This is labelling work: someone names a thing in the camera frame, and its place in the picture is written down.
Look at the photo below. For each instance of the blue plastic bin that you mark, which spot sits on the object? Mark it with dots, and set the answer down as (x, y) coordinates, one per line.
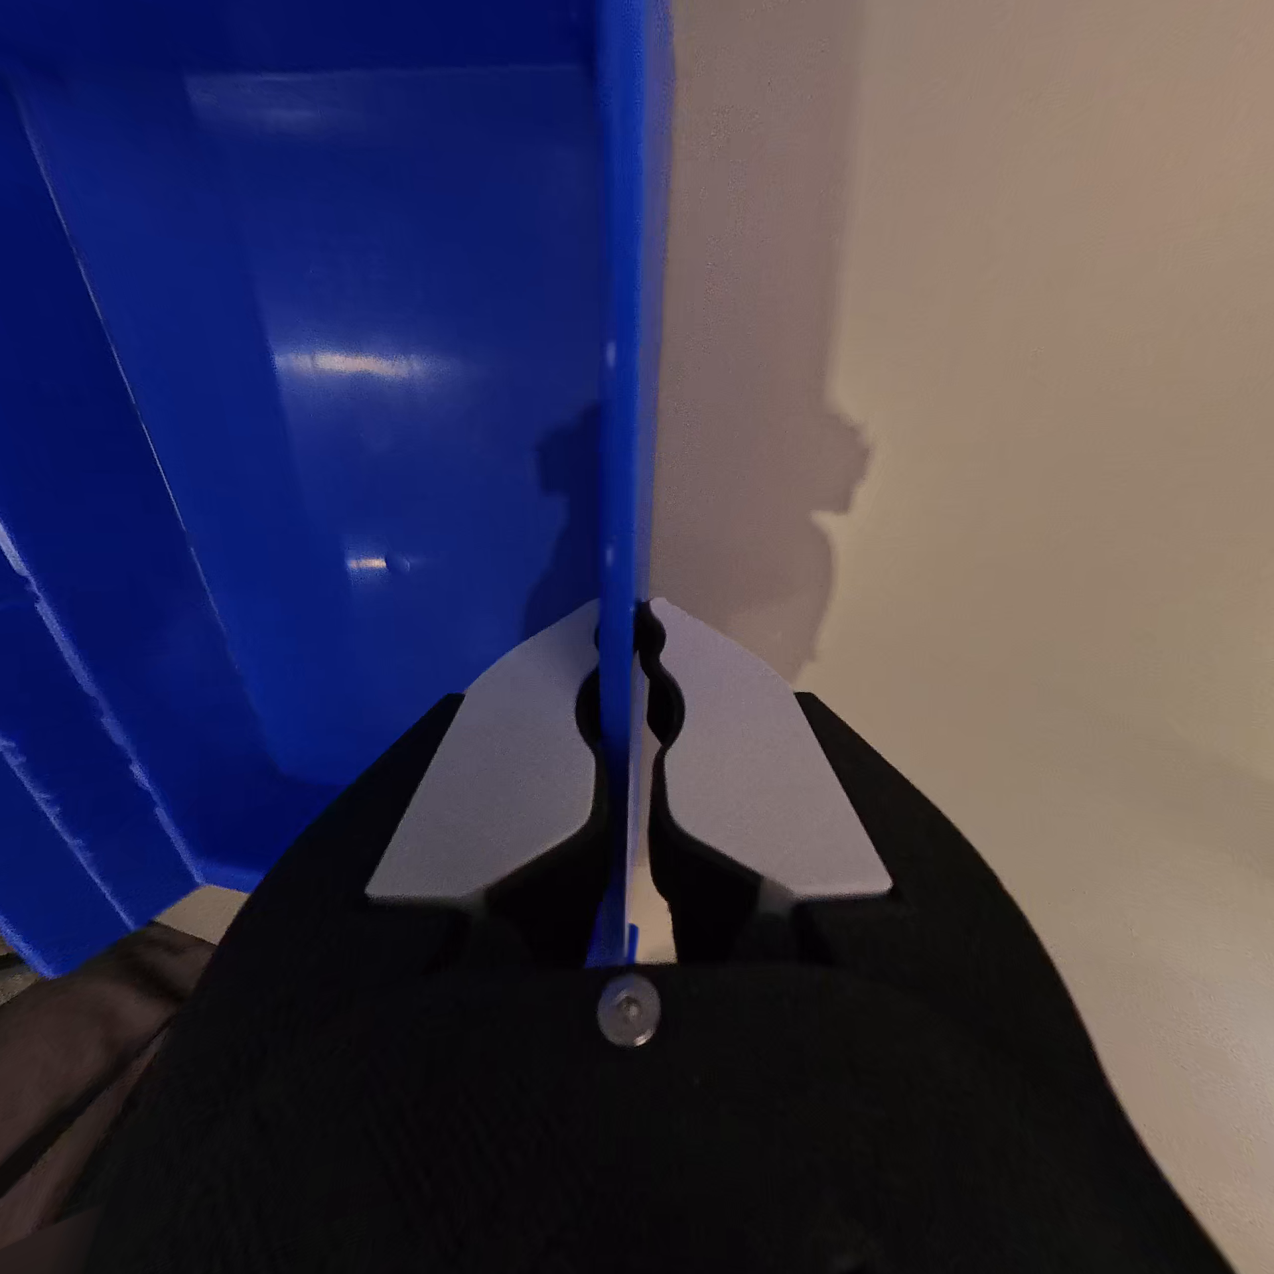
(300, 298)

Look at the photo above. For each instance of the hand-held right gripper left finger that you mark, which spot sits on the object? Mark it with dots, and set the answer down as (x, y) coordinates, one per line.
(498, 785)

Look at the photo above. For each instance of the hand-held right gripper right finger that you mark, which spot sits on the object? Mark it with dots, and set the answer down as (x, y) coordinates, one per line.
(767, 785)

